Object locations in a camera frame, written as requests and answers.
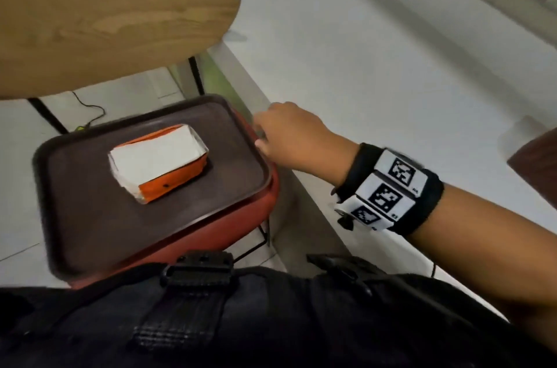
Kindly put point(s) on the person's black clothing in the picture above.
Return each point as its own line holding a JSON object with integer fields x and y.
{"x": 283, "y": 328}

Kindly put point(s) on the black chest harness buckle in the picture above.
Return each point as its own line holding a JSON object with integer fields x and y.
{"x": 344, "y": 270}
{"x": 198, "y": 270}

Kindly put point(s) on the dark brown tray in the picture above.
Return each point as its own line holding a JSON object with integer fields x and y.
{"x": 87, "y": 228}

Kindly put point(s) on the person's right forearm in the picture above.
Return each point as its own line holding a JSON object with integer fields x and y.
{"x": 487, "y": 250}

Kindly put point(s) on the red chair seat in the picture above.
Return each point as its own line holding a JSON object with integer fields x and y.
{"x": 226, "y": 228}

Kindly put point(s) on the wooden chair backrest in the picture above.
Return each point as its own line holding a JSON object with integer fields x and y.
{"x": 109, "y": 11}

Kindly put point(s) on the brown wicker basket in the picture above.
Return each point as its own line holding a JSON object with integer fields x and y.
{"x": 537, "y": 167}

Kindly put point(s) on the orange napkin packet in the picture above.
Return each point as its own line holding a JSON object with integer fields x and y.
{"x": 152, "y": 154}

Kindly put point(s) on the right marker wristband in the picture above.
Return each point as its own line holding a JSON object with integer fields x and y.
{"x": 387, "y": 197}

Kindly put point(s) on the person's right hand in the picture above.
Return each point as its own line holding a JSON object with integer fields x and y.
{"x": 300, "y": 137}

